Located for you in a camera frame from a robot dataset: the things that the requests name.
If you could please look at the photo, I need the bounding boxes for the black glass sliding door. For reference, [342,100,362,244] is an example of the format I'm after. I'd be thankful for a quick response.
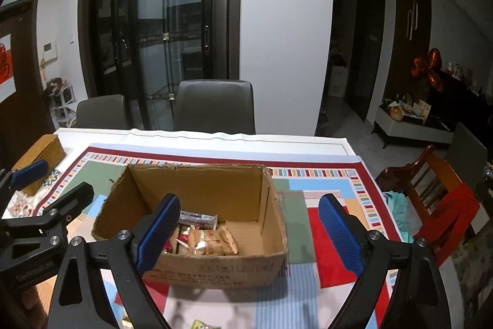
[78,0,240,130]

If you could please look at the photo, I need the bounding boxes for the colourful patterned tablecloth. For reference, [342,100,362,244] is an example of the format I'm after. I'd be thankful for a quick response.
[32,145,404,329]

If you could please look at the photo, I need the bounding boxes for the red and white door poster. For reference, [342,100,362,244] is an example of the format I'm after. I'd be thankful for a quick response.
[0,34,16,103]

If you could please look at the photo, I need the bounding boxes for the white shoe rack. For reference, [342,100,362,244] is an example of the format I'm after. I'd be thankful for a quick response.
[44,78,78,128]

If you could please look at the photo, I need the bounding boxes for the green yellow candy packet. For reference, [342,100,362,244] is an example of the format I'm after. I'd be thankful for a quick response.
[190,320,221,329]

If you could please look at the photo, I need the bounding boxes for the white beige snack bag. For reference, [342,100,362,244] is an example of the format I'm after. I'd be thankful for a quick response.
[176,225,238,256]

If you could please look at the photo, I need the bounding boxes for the red wooden chair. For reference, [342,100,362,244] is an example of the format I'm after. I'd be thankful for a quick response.
[376,145,479,265]

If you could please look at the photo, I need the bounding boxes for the teal cloth on chair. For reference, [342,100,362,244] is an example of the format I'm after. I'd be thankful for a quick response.
[383,190,412,238]

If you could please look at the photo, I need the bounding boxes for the white box in hallway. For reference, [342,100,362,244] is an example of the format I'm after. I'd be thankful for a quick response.
[328,66,348,98]

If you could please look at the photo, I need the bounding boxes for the red snack packet in box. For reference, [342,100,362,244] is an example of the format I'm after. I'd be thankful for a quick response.
[162,226,190,255]

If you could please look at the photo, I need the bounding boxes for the grey chair centre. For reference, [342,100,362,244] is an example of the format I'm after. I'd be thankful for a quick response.
[174,79,256,134]

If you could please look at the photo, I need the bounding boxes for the white wall intercom panel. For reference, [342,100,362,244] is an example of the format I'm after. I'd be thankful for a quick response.
[43,42,58,63]

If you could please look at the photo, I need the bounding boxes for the grey chair left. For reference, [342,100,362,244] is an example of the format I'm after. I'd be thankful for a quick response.
[75,94,129,130]

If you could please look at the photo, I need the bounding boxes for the grey chair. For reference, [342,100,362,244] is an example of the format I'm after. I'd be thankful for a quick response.
[75,94,129,130]
[174,79,256,134]

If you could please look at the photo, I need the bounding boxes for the grey white snack bar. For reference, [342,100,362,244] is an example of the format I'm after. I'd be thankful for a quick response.
[178,210,218,230]

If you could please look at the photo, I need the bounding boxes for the red heart balloons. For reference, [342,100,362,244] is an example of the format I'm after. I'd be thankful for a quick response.
[410,47,443,92]

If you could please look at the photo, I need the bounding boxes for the white low cabinet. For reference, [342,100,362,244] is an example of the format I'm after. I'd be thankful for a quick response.
[372,107,454,148]

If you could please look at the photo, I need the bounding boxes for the brown cardboard box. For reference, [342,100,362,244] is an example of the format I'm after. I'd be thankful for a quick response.
[92,164,287,289]

